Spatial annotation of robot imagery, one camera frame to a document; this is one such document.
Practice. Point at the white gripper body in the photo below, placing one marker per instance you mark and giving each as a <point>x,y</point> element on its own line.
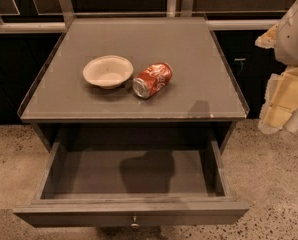
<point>294,39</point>

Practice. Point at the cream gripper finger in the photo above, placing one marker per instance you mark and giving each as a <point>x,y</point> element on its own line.
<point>280,110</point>
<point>268,39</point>

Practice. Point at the red coke can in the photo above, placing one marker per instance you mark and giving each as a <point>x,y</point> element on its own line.
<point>151,80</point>

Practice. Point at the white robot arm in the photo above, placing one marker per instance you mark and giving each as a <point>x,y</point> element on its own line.
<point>280,109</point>

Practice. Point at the silver drawer knob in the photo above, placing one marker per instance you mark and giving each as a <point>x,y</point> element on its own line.
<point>134,224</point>

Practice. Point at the grey open top drawer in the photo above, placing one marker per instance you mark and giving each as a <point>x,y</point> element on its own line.
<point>86,188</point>

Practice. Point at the grey cabinet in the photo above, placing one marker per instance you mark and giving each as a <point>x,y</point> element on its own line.
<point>202,87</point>

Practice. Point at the white paper bowl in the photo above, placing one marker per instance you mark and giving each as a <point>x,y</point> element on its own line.
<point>108,72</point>

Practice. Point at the metal railing frame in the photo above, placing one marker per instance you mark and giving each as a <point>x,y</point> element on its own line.
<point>38,16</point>

